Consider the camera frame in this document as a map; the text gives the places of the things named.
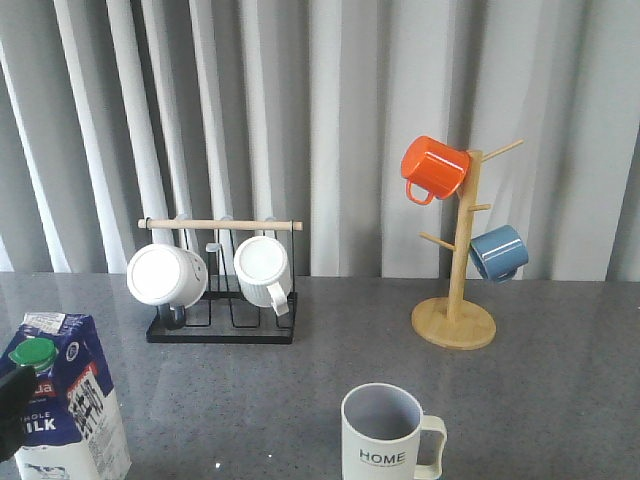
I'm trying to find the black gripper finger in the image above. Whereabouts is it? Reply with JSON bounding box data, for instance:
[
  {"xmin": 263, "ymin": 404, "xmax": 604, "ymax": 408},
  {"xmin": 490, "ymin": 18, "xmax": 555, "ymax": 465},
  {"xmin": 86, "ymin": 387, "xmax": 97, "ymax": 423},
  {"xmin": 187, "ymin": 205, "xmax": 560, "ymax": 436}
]
[{"xmin": 1, "ymin": 366, "xmax": 37, "ymax": 462}]

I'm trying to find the blue white milk carton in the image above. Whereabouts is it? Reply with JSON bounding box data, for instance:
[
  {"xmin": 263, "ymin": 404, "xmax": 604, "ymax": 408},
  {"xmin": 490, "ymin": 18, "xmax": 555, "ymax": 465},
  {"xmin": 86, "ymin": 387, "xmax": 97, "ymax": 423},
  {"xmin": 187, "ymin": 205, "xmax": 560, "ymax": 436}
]
[{"xmin": 1, "ymin": 312, "xmax": 131, "ymax": 479}]

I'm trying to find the white HOME mug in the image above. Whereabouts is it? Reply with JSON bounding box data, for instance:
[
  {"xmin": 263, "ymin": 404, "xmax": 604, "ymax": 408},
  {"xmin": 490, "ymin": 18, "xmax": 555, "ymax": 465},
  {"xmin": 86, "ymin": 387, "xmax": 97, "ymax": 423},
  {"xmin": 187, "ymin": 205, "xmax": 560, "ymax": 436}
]
[{"xmin": 341, "ymin": 383, "xmax": 448, "ymax": 479}]

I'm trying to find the white smiley mug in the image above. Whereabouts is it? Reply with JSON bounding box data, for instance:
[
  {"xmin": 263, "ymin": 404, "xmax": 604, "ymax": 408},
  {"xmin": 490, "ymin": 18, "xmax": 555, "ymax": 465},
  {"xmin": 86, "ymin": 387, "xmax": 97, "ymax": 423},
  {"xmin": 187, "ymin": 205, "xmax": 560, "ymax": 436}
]
[{"xmin": 126, "ymin": 244, "xmax": 208, "ymax": 330}]

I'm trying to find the white ribbed mug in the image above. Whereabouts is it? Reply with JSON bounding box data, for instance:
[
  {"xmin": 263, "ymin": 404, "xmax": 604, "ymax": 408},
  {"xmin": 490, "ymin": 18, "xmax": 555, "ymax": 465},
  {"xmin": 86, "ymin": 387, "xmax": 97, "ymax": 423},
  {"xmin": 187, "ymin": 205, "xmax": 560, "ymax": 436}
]
[{"xmin": 234, "ymin": 236, "xmax": 292, "ymax": 316}]

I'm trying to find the grey pleated curtain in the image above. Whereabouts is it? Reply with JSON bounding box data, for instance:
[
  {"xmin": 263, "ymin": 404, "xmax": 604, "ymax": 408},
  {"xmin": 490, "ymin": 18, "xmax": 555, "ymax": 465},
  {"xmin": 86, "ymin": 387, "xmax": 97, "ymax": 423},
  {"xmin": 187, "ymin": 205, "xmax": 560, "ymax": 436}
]
[{"xmin": 1, "ymin": 1, "xmax": 639, "ymax": 281}]

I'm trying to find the wooden mug tree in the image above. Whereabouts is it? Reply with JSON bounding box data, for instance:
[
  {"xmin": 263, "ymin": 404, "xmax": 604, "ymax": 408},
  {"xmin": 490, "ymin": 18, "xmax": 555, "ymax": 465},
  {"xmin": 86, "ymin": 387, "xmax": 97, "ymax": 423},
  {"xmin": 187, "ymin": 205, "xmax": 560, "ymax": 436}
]
[{"xmin": 411, "ymin": 139, "xmax": 524, "ymax": 350}]

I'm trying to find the orange enamel mug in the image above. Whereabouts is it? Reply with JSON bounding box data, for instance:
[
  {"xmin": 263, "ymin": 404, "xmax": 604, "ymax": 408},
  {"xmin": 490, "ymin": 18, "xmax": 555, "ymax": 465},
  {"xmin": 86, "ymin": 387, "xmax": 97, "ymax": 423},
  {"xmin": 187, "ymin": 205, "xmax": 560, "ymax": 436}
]
[{"xmin": 401, "ymin": 136, "xmax": 471, "ymax": 205}]

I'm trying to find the blue enamel mug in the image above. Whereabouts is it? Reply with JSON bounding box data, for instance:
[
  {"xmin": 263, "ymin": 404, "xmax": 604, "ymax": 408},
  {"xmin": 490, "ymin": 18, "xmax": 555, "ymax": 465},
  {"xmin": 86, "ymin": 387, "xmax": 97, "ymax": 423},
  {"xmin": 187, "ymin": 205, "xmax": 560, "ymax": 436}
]
[{"xmin": 469, "ymin": 225, "xmax": 529, "ymax": 283}]

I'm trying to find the black wire mug rack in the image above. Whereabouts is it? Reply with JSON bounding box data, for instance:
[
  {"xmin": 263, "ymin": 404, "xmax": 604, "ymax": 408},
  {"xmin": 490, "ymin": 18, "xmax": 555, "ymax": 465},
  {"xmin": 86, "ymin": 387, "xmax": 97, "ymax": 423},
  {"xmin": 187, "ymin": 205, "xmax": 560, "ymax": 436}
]
[{"xmin": 138, "ymin": 217, "xmax": 303, "ymax": 344}]

